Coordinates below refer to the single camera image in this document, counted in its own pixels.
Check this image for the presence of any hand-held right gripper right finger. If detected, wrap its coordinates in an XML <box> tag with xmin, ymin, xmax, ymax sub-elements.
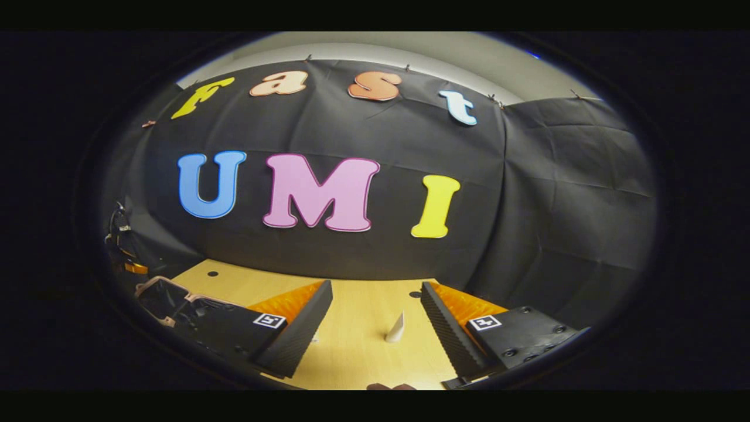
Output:
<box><xmin>420</xmin><ymin>281</ymin><xmax>591</xmax><ymax>387</ymax></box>

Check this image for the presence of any black backdrop cloth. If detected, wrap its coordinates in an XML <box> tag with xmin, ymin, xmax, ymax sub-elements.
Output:
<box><xmin>100</xmin><ymin>59</ymin><xmax>660</xmax><ymax>332</ymax></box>

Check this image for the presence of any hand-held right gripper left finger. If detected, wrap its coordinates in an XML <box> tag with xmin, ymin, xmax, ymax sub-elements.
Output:
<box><xmin>190</xmin><ymin>279</ymin><xmax>333</xmax><ymax>379</ymax></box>

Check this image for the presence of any white skin care tube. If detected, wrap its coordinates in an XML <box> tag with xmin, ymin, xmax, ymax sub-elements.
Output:
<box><xmin>384</xmin><ymin>311</ymin><xmax>406</xmax><ymax>344</ymax></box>

